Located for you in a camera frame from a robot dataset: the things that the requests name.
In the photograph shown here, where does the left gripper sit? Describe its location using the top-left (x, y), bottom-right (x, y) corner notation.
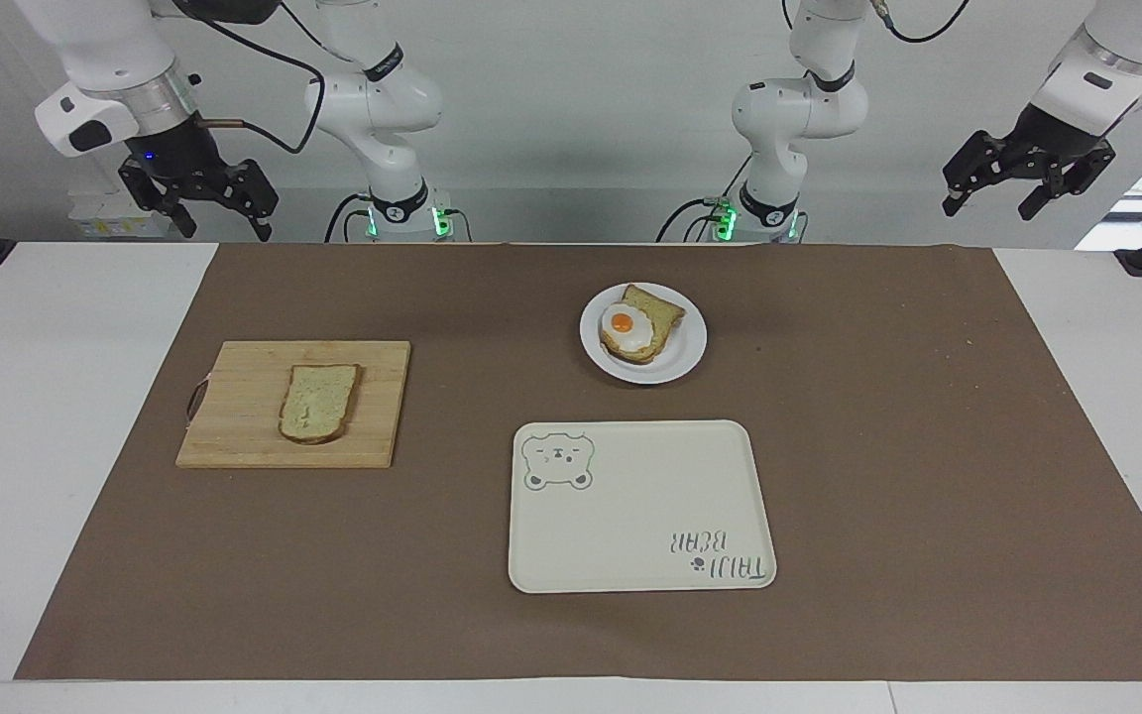
top-left (942, 103), bottom-right (1118, 222)

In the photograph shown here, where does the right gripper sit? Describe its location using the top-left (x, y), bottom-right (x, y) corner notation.
top-left (119, 111), bottom-right (281, 243)

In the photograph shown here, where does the round white plate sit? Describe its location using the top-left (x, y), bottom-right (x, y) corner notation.
top-left (579, 284), bottom-right (709, 386)

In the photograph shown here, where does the wooden cutting board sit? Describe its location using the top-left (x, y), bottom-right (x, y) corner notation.
top-left (174, 339), bottom-right (412, 470)

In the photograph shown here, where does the plain bread slice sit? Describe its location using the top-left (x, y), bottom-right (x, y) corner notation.
top-left (278, 363), bottom-right (363, 445)

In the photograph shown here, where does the bread slice under egg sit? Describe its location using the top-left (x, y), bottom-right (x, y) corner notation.
top-left (598, 284), bottom-right (687, 365)

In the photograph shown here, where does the fried egg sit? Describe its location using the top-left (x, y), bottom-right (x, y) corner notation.
top-left (600, 301), bottom-right (655, 349)

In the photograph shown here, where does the white tray with bear print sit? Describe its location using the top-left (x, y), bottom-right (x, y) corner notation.
top-left (508, 418), bottom-right (778, 595)

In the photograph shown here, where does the black cable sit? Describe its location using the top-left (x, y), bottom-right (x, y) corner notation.
top-left (656, 152), bottom-right (756, 245)
top-left (868, 0), bottom-right (971, 45)
top-left (189, 10), bottom-right (326, 158)
top-left (323, 192), bottom-right (375, 245)

